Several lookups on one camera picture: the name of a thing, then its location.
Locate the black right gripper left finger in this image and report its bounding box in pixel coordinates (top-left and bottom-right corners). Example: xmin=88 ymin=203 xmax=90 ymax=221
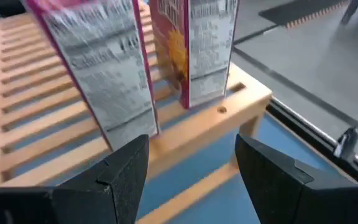
xmin=0 ymin=134 xmax=150 ymax=224

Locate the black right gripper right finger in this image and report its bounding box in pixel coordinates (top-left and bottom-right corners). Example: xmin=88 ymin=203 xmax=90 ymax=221
xmin=234 ymin=133 xmax=358 ymax=224

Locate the pink Raisin Bran cereal box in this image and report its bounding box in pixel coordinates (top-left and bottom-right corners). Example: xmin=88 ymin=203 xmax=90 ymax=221
xmin=22 ymin=0 xmax=160 ymax=152
xmin=149 ymin=0 xmax=239 ymax=110

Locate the blue table mat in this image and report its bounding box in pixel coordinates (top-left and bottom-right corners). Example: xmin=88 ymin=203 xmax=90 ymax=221
xmin=11 ymin=77 xmax=358 ymax=224

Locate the black mat with striped edge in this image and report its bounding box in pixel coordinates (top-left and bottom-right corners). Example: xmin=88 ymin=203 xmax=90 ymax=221
xmin=258 ymin=0 xmax=352 ymax=29

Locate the wooden slatted shelf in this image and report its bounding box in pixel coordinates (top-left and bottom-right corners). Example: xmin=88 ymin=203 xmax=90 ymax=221
xmin=0 ymin=0 xmax=273 ymax=224

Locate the black table clamp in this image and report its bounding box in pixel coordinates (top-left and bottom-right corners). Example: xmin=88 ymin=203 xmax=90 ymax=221
xmin=333 ymin=126 xmax=358 ymax=161

